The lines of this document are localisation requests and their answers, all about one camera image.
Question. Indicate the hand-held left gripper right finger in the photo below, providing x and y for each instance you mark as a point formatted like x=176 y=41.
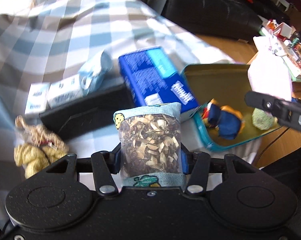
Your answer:
x=185 y=162

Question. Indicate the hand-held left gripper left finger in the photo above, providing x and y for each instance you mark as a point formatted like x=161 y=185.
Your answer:
x=115 y=163

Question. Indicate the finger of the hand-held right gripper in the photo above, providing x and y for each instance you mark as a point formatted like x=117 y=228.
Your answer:
x=290 y=115

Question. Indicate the green knitted ball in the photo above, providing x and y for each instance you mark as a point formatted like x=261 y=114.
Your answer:
x=261 y=118

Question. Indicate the dried herb sachet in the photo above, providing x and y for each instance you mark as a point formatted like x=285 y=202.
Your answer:
x=148 y=140

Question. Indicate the pale pink pouch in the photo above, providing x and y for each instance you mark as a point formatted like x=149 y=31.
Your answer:
x=268 y=77

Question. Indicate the navy yellow plush toy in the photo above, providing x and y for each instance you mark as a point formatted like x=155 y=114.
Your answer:
x=225 y=122

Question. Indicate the teal tin tray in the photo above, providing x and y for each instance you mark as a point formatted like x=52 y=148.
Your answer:
x=205 y=85

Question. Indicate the black box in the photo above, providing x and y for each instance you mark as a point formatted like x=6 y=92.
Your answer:
x=90 y=112

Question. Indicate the yellow fuzzy cloth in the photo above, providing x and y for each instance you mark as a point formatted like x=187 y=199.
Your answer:
x=33 y=155

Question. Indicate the beige lace sachet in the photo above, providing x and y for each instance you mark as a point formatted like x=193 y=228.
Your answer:
x=38 y=132

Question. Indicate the house-shaped white red box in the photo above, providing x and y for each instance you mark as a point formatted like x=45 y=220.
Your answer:
x=285 y=30

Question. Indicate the blue tissue pack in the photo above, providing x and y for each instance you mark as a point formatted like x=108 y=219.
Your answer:
x=150 y=77

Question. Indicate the black leather sofa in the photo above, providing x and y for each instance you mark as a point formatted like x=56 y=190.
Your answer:
x=210 y=10

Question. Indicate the checked blue grey blanket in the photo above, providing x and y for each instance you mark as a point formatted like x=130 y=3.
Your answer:
x=65 y=30

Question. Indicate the grey flat panel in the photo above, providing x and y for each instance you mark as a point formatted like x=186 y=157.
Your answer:
x=157 y=2

